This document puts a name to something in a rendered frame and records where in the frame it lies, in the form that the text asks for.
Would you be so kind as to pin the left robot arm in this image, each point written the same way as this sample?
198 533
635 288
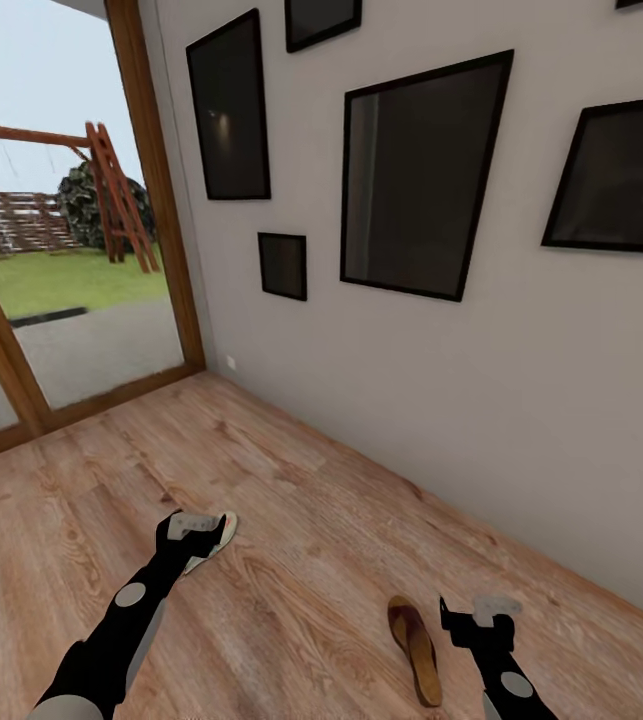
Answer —
95 676

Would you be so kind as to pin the sandal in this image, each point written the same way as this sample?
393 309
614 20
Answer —
408 630

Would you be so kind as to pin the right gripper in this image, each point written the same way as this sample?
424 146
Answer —
465 633

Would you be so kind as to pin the picture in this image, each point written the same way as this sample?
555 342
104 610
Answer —
417 155
599 202

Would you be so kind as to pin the gym shoe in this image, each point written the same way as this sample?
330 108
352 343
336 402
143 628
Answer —
229 530

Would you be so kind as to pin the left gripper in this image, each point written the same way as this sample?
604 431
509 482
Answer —
194 544

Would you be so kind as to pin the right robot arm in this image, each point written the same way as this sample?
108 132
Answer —
489 634

